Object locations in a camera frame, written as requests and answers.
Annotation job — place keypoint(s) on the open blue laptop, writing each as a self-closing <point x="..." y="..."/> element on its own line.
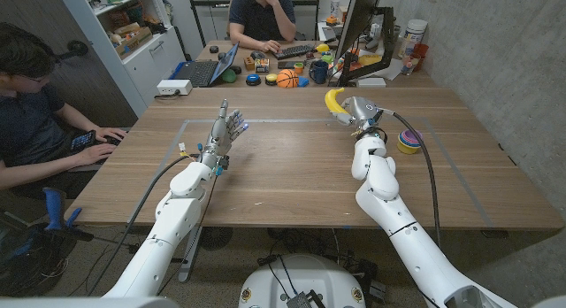
<point x="199" y="71"/>

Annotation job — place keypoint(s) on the black keyboard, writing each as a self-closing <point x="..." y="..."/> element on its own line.
<point x="294" y="51"/>

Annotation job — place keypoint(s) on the small blue block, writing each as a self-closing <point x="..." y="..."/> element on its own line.
<point x="303" y="82"/>

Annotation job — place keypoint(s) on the orange toy basketball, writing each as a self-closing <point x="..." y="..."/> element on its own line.
<point x="287" y="78"/>

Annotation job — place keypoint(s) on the white power strip box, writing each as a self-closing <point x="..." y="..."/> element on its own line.
<point x="173" y="87"/>

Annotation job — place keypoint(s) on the small orange cup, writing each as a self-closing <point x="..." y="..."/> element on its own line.
<point x="299" y="68"/>

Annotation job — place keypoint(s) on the blue chair armrest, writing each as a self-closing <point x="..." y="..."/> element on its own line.
<point x="54" y="208"/>

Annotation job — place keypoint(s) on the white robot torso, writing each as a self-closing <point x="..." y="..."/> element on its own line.
<point x="305" y="277"/>

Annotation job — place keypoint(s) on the black computer mouse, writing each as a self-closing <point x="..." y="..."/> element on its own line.
<point x="258" y="55"/>

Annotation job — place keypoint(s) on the black handheld phone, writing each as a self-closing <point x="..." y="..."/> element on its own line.
<point x="83" y="140"/>

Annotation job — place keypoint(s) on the yellow toy banana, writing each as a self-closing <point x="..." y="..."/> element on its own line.
<point x="331" y="102"/>

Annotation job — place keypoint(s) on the person in dark polo shirt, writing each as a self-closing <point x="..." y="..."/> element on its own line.
<point x="256" y="16"/>

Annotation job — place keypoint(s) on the yellow and black disc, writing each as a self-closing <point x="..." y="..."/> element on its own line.
<point x="271" y="79"/>

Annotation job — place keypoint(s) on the white shelf cabinet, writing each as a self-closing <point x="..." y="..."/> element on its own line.
<point x="150" y="64"/>

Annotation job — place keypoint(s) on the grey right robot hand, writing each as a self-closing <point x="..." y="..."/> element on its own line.
<point x="360" y="109"/>

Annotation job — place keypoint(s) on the dark blue mug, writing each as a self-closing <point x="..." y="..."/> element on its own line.
<point x="319" y="72"/>

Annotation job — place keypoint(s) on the clear drinking glass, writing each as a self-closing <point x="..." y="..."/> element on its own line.
<point x="408" y="65"/>

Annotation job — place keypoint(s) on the yellow toy lemon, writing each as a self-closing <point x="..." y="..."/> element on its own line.
<point x="323" y="48"/>

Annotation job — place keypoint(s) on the stacked colourful toy cups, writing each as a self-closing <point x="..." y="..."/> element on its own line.
<point x="410" y="142"/>

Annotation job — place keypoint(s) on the cardboard box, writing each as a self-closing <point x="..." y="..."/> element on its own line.
<point x="132" y="42"/>

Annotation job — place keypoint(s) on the white wipes canister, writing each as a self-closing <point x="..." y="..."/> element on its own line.
<point x="413" y="36"/>

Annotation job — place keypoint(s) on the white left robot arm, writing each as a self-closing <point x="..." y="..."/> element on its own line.
<point x="177" y="210"/>

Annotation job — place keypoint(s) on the flat white box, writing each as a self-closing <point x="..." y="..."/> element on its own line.
<point x="371" y="82"/>

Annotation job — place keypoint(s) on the green ball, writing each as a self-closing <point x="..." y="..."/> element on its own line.
<point x="229" y="75"/>

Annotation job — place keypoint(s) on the dark-haired person in navy shirt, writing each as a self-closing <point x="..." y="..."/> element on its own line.
<point x="22" y="122"/>

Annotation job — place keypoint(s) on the black floor fan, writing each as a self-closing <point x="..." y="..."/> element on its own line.
<point x="215" y="238"/>

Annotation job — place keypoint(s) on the brown wooden block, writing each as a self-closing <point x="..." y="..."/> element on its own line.
<point x="249" y="63"/>

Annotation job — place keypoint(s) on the blue round puck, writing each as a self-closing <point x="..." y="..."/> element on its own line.
<point x="253" y="79"/>

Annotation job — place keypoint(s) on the black computer monitor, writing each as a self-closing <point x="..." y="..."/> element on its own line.
<point x="360" y="16"/>

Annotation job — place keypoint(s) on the black device on torso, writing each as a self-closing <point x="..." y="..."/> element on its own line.
<point x="300" y="301"/>

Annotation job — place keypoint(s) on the grey laptop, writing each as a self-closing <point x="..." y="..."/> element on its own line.
<point x="95" y="167"/>

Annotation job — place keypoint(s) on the grey table leg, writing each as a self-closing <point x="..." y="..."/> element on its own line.
<point x="185" y="272"/>

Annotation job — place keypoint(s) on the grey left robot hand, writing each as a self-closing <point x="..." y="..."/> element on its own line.
<point x="222" y="133"/>

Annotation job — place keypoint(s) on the black smartphone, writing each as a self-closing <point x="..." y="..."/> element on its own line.
<point x="286" y="64"/>

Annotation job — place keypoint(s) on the black monitor stand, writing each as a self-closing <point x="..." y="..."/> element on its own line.
<point x="388" y="38"/>

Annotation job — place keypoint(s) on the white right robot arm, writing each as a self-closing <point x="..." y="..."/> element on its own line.
<point x="380" y="179"/>

